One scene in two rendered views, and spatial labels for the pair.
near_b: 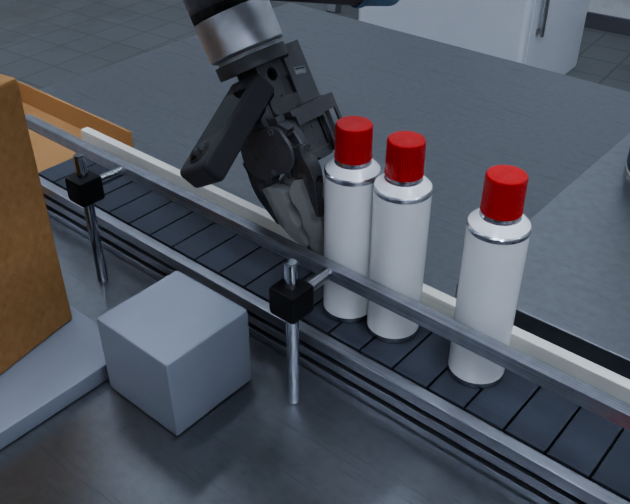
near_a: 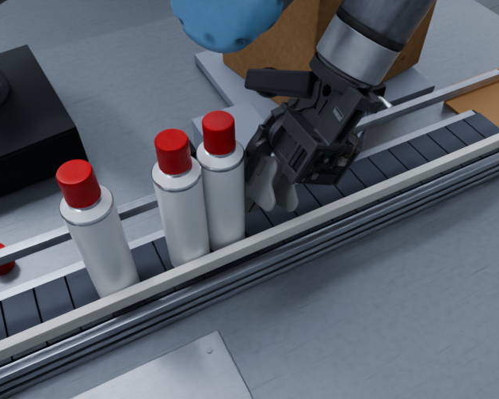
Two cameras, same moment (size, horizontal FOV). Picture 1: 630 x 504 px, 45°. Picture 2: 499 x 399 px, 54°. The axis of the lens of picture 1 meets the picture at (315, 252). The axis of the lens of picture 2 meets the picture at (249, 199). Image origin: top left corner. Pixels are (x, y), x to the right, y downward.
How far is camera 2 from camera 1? 0.87 m
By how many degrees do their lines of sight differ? 77
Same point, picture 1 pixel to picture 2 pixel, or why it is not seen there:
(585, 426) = (29, 324)
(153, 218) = (390, 161)
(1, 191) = (295, 18)
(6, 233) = (291, 41)
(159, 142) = not seen: outside the picture
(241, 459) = not seen: hidden behind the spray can
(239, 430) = not seen: hidden behind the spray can
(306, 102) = (314, 131)
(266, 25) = (329, 46)
